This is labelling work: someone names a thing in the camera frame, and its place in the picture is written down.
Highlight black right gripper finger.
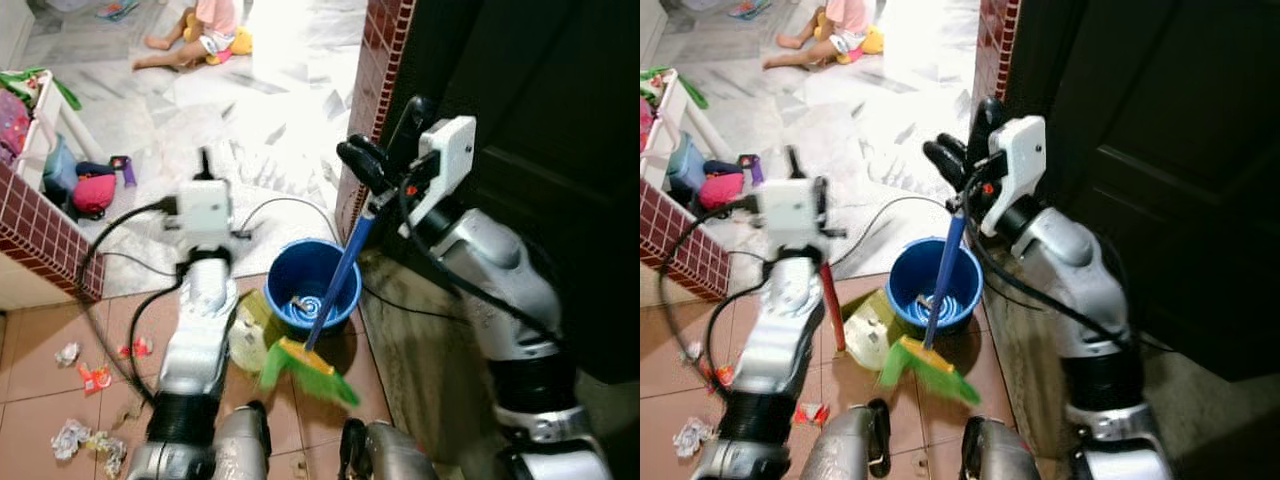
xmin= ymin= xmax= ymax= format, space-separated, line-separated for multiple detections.
xmin=385 ymin=95 xmax=438 ymax=169
xmin=968 ymin=96 xmax=1013 ymax=163
xmin=337 ymin=138 xmax=393 ymax=197
xmin=922 ymin=140 xmax=971 ymax=194

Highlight green broom with blue handle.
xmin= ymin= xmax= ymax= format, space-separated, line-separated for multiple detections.
xmin=878 ymin=212 xmax=983 ymax=406
xmin=260 ymin=210 xmax=377 ymax=406

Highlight green dustpan with red handle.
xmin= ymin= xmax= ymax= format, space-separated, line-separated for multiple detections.
xmin=785 ymin=145 xmax=906 ymax=373
xmin=198 ymin=148 xmax=286 ymax=373

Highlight blue plastic bucket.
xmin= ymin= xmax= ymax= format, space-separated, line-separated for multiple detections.
xmin=887 ymin=237 xmax=983 ymax=331
xmin=264 ymin=238 xmax=363 ymax=336

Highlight pink bag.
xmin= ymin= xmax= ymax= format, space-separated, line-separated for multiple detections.
xmin=72 ymin=172 xmax=118 ymax=216
xmin=697 ymin=172 xmax=746 ymax=211

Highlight dark wooden door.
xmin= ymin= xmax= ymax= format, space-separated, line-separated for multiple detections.
xmin=1005 ymin=0 xmax=1280 ymax=381
xmin=395 ymin=0 xmax=641 ymax=386

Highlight blue plastic container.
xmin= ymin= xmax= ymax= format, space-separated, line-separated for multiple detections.
xmin=42 ymin=135 xmax=83 ymax=201
xmin=668 ymin=133 xmax=706 ymax=181

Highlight seated small child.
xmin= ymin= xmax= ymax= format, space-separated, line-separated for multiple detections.
xmin=763 ymin=0 xmax=881 ymax=71
xmin=133 ymin=0 xmax=251 ymax=71

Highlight white plastic rack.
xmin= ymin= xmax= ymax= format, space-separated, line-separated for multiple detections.
xmin=640 ymin=68 xmax=716 ymax=186
xmin=0 ymin=68 xmax=86 ymax=216

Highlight grey left robot leg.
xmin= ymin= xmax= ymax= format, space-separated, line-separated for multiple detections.
xmin=213 ymin=400 xmax=273 ymax=480
xmin=800 ymin=398 xmax=893 ymax=480

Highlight grey robot leg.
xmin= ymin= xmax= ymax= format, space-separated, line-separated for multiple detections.
xmin=213 ymin=400 xmax=273 ymax=480
xmin=800 ymin=398 xmax=893 ymax=480
xmin=340 ymin=420 xmax=441 ymax=480
xmin=960 ymin=418 xmax=1056 ymax=480

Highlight grey right robot leg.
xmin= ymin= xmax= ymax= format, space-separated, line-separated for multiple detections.
xmin=340 ymin=420 xmax=441 ymax=480
xmin=960 ymin=418 xmax=1056 ymax=480

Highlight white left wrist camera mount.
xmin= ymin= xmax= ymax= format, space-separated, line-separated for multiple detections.
xmin=755 ymin=178 xmax=823 ymax=241
xmin=176 ymin=180 xmax=236 ymax=251

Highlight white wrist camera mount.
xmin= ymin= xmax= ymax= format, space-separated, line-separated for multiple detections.
xmin=755 ymin=178 xmax=823 ymax=241
xmin=176 ymin=180 xmax=236 ymax=251
xmin=415 ymin=115 xmax=478 ymax=226
xmin=980 ymin=115 xmax=1047 ymax=238

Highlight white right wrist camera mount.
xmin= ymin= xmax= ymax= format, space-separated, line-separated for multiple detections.
xmin=980 ymin=115 xmax=1047 ymax=238
xmin=415 ymin=115 xmax=478 ymax=226

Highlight thin black floor cable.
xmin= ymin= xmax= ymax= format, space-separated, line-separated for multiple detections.
xmin=830 ymin=195 xmax=951 ymax=266
xmin=238 ymin=195 xmax=341 ymax=241

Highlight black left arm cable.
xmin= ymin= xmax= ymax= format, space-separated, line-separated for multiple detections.
xmin=658 ymin=200 xmax=761 ymax=401
xmin=75 ymin=198 xmax=186 ymax=406

